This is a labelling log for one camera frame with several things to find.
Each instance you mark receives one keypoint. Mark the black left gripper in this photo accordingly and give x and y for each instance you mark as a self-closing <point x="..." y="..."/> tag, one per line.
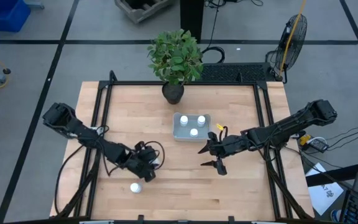
<point x="141" y="163"/>

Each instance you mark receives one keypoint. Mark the black power adapter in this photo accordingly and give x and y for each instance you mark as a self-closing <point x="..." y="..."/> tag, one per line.
<point x="319" y="145"/>

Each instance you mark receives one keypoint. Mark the black square column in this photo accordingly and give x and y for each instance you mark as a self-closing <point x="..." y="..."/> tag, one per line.
<point x="191" y="18"/>

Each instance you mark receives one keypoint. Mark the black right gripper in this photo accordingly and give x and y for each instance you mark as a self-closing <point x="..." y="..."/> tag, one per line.
<point x="228" y="146"/>

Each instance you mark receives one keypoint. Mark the black floor bar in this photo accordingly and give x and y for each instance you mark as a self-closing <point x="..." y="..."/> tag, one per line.
<point x="337" y="174"/>

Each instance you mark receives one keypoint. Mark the small yellow tag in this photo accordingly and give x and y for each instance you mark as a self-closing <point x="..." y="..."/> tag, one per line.
<point x="220" y="126"/>

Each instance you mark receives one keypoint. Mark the blue plastic bin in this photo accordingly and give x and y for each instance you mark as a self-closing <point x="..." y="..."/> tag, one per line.
<point x="8" y="14"/>

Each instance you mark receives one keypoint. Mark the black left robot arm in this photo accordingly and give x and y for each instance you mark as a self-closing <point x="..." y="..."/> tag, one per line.
<point x="85" y="133"/>

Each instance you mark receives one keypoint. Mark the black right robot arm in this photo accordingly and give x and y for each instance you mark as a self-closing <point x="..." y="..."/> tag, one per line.
<point x="278" y="130"/>

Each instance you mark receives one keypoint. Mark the black plant pot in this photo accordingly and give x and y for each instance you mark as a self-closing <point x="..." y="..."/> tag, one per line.
<point x="172" y="93"/>

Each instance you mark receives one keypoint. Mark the white rectangular basket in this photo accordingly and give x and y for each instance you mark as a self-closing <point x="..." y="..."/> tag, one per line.
<point x="179" y="135"/>

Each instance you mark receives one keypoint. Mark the black metal table frame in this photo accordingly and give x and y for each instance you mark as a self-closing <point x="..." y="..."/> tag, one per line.
<point x="129" y="83"/>

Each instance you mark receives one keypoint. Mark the black perforated box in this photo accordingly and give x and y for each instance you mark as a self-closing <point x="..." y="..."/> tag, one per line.
<point x="235" y="73"/>

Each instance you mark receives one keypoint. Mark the white paper sheet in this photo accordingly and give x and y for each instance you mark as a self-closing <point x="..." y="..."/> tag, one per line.
<point x="325" y="196"/>

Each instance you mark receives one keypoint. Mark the green leafy plant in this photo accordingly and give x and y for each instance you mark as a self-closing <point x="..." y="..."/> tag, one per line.
<point x="176" y="56"/>

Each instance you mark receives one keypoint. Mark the grey moulded pallet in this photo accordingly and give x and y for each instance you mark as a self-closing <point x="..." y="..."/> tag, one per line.
<point x="141" y="15"/>

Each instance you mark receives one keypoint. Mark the black standing fan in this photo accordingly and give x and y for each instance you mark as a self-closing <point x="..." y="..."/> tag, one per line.
<point x="295" y="46"/>

